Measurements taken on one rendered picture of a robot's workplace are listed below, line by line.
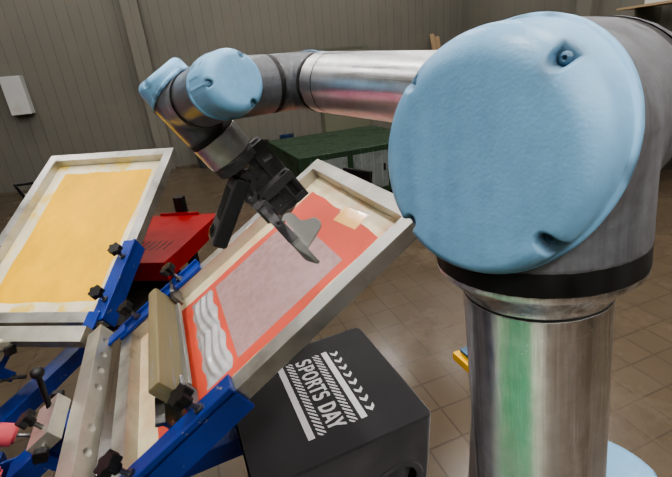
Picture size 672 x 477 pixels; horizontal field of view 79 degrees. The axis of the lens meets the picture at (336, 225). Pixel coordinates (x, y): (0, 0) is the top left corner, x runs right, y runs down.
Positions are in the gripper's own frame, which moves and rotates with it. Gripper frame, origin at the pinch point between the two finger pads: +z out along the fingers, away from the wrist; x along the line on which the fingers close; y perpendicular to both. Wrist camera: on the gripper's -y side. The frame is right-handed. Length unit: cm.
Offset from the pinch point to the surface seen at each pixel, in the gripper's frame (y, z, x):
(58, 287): -71, -4, 92
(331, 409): -24, 53, 19
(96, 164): -41, -23, 142
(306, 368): -24, 53, 38
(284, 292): -9.4, 14.3, 16.8
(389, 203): 20.2, 10.8, 8.4
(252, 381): -22.6, 12.0, -1.9
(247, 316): -19.7, 14.3, 20.2
